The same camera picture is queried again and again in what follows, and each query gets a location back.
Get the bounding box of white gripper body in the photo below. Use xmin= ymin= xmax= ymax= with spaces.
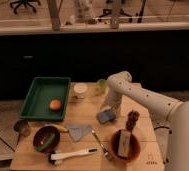
xmin=101 ymin=90 xmax=122 ymax=116

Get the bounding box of blue grey sponge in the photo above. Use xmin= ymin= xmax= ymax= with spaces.
xmin=97 ymin=109 xmax=116 ymax=124

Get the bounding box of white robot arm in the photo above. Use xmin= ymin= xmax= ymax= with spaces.
xmin=105 ymin=71 xmax=189 ymax=171

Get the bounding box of green translucent cup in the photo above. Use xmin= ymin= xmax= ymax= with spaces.
xmin=97 ymin=79 xmax=107 ymax=94

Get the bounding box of brown pinecone object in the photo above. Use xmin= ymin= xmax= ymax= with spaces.
xmin=126 ymin=110 xmax=140 ymax=132

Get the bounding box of white cup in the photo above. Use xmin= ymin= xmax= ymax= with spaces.
xmin=73 ymin=83 xmax=88 ymax=99

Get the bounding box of white box in bowl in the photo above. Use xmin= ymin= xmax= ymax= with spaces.
xmin=118 ymin=130 xmax=131 ymax=158

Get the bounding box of brown round bowl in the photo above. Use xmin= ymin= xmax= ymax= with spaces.
xmin=109 ymin=129 xmax=141 ymax=164

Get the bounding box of grey folded cloth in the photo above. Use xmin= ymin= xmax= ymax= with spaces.
xmin=66 ymin=124 xmax=92 ymax=142

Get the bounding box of metal spoon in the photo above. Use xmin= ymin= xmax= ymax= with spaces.
xmin=92 ymin=130 xmax=113 ymax=161

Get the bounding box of yellow banana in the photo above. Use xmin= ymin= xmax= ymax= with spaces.
xmin=45 ymin=124 xmax=68 ymax=133

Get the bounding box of orange fruit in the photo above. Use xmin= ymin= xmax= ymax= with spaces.
xmin=49 ymin=99 xmax=62 ymax=111

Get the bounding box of green plastic tray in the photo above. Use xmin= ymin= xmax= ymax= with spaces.
xmin=20 ymin=77 xmax=71 ymax=121

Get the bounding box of green cucumber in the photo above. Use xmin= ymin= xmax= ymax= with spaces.
xmin=36 ymin=133 xmax=55 ymax=152

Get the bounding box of dark brown bowl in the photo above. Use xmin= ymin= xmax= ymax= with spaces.
xmin=33 ymin=126 xmax=60 ymax=153

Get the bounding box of small metal ladle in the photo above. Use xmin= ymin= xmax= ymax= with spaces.
xmin=13 ymin=120 xmax=31 ymax=139

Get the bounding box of black office chair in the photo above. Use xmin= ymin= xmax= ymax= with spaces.
xmin=9 ymin=0 xmax=41 ymax=15

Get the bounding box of white handled brush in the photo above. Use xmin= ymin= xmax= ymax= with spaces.
xmin=48 ymin=148 xmax=97 ymax=165

